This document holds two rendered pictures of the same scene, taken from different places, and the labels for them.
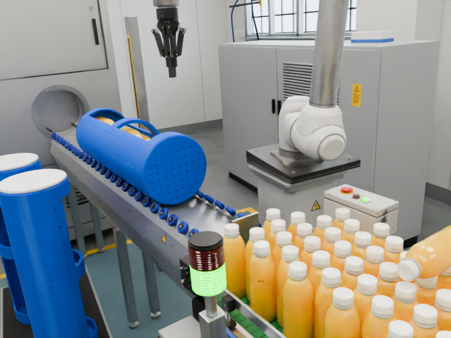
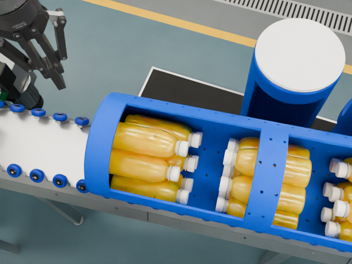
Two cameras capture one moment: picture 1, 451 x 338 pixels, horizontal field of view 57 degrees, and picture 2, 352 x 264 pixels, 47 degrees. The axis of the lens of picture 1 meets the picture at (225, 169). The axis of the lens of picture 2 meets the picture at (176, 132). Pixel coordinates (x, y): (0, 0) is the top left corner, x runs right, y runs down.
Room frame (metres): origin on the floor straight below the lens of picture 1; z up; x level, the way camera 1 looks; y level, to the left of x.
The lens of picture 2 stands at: (2.02, 0.08, 2.10)
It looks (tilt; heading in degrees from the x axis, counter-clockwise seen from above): 66 degrees down; 143
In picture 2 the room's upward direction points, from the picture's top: 7 degrees counter-clockwise
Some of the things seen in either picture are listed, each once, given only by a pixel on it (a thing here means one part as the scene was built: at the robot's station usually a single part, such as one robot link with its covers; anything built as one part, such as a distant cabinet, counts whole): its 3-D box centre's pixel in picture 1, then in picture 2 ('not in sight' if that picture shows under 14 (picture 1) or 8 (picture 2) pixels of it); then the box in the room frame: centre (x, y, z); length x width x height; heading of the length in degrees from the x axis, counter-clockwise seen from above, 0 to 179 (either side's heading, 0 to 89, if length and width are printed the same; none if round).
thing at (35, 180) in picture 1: (32, 180); (299, 53); (1.71, 0.83, 1.03); 0.28 x 0.28 x 0.01
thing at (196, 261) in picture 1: (206, 253); not in sight; (0.66, 0.04, 1.23); 0.06 x 0.06 x 0.04
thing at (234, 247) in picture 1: (233, 262); not in sight; (1.01, -0.01, 0.99); 0.07 x 0.07 x 0.19
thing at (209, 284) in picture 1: (208, 274); not in sight; (0.66, 0.04, 1.18); 0.06 x 0.06 x 0.05
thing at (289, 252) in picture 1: (290, 252); not in sight; (0.87, -0.14, 1.10); 0.04 x 0.04 x 0.02
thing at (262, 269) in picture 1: (262, 283); not in sight; (0.90, -0.08, 0.99); 0.07 x 0.07 x 0.19
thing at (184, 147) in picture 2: not in sight; (184, 149); (1.73, 0.32, 1.16); 0.04 x 0.02 x 0.04; 123
